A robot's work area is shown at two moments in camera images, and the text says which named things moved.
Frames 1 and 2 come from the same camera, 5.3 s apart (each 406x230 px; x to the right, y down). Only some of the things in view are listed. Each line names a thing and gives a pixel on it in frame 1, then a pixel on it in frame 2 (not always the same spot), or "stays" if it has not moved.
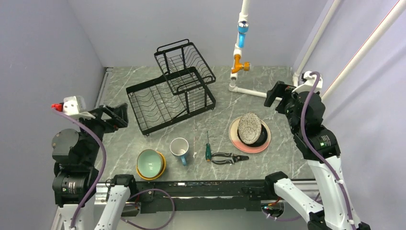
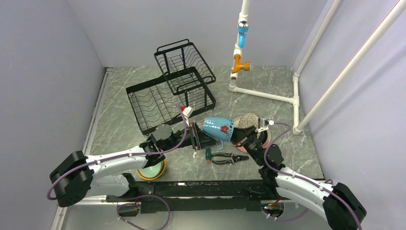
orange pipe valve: x=239 y=66 stays
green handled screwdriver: x=208 y=149 stays
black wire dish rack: x=185 y=90 stays
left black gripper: x=118 y=117 -> x=201 y=140
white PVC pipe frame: x=243 y=26 stays
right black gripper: x=280 y=89 -> x=243 y=135
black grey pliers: x=234 y=157 stays
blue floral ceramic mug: x=179 y=146 -> x=221 y=128
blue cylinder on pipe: x=242 y=29 stays
